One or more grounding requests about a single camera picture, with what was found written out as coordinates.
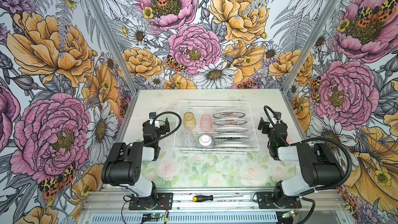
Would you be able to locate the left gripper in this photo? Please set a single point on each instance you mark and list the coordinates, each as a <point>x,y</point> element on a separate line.
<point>154,129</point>

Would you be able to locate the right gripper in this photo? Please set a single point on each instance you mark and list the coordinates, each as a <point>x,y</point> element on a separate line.
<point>273,131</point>

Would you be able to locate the orange pattern plate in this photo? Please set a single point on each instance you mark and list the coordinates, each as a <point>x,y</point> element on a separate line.
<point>230,121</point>

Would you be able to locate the red pattern plate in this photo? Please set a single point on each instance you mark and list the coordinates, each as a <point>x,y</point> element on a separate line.
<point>229,113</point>

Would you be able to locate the white wire dish rack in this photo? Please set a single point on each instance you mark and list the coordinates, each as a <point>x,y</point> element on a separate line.
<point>200,108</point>

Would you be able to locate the white green rim plate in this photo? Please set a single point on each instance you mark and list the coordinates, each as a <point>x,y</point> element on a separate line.
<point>231,129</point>

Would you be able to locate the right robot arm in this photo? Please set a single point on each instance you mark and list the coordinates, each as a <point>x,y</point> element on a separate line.
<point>319,168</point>

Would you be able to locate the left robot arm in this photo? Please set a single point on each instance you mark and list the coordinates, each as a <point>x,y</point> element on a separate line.
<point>122,167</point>

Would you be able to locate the clear glass cup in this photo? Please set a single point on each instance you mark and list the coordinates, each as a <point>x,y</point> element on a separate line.
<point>187,138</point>

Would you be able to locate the yellow glass cup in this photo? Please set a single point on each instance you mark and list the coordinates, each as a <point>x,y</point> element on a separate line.
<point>189,121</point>

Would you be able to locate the striped small bowl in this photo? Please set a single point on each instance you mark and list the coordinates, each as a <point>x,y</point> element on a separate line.
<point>205,141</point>

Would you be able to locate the pink glass cup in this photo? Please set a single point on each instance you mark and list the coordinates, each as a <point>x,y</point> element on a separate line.
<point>206,124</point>

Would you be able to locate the black yellow screwdriver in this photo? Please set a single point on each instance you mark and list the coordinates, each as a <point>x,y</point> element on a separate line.
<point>204,198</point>

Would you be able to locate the green circuit board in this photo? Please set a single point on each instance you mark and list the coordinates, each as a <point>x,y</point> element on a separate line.
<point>152,217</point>

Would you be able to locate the white vented panel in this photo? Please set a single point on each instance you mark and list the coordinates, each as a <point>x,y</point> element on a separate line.
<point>190,218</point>

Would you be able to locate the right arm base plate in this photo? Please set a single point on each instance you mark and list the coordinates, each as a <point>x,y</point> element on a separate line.
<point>267,200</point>

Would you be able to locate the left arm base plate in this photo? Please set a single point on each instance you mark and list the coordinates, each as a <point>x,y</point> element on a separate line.
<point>160,201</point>

